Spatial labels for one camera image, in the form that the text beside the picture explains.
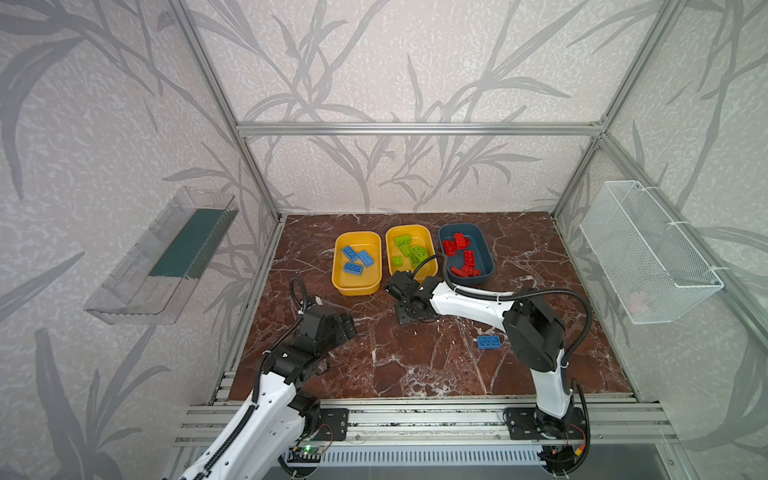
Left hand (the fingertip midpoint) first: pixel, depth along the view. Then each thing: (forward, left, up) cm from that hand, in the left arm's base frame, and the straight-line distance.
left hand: (347, 316), depth 82 cm
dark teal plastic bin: (+26, -44, -8) cm, 52 cm away
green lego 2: (+31, -16, -9) cm, 36 cm away
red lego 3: (+31, -33, -9) cm, 46 cm away
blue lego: (+29, +4, -9) cm, 31 cm away
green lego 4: (+26, -21, -5) cm, 34 cm away
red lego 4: (+21, -39, -9) cm, 45 cm away
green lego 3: (+33, -16, -7) cm, 37 cm away
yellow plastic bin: (+18, -4, -11) cm, 21 cm away
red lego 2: (+26, -39, -8) cm, 48 cm away
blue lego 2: (+26, -2, -9) cm, 28 cm away
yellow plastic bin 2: (+36, -23, -8) cm, 43 cm away
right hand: (+7, -17, -7) cm, 20 cm away
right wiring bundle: (-31, -55, -11) cm, 64 cm away
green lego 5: (+26, -20, -8) cm, 33 cm away
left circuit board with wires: (-30, +7, -9) cm, 32 cm away
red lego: (+33, -37, -7) cm, 50 cm away
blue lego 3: (+21, +1, -9) cm, 23 cm away
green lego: (+25, -14, -9) cm, 30 cm away
